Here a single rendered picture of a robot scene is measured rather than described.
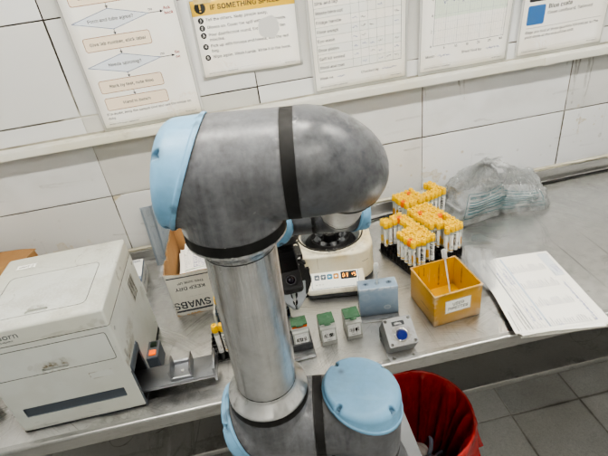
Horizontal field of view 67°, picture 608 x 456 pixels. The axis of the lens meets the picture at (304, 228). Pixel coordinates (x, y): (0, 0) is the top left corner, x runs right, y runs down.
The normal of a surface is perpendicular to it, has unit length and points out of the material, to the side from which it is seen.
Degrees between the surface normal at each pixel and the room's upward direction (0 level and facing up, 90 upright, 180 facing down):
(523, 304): 1
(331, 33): 94
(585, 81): 90
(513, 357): 0
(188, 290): 87
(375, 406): 10
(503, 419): 0
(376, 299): 90
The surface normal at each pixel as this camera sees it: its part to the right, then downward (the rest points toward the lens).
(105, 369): 0.18, 0.50
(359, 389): 0.04, -0.83
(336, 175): 0.42, 0.31
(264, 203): 0.04, 0.74
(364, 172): 0.67, 0.29
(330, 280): -0.11, -0.54
